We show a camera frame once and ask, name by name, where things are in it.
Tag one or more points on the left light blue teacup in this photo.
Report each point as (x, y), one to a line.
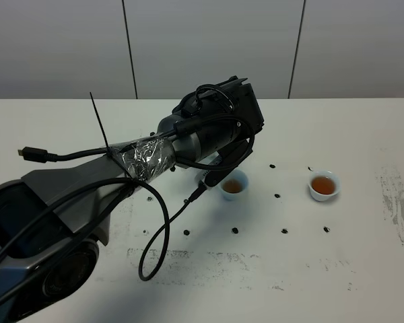
(234, 186)

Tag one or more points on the right light blue teacup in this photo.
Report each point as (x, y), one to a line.
(323, 185)

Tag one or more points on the light blue teacup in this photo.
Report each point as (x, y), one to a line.
(323, 185)
(234, 186)

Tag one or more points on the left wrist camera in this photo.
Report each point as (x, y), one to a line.
(227, 156)

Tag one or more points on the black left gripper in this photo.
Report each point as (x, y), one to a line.
(244, 101)

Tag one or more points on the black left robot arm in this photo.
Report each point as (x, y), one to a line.
(53, 221)

